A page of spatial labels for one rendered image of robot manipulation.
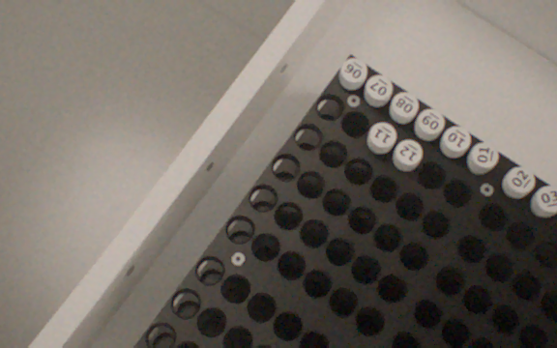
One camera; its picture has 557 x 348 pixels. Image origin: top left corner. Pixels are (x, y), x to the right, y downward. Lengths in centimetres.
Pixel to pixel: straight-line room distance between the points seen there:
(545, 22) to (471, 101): 5
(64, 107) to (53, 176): 9
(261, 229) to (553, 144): 17
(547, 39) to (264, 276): 20
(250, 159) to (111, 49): 93
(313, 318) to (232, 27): 103
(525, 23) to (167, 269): 22
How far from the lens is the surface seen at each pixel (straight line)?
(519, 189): 54
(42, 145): 150
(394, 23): 63
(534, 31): 62
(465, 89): 63
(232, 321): 52
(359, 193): 54
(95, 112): 150
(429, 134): 54
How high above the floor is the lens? 142
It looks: 75 degrees down
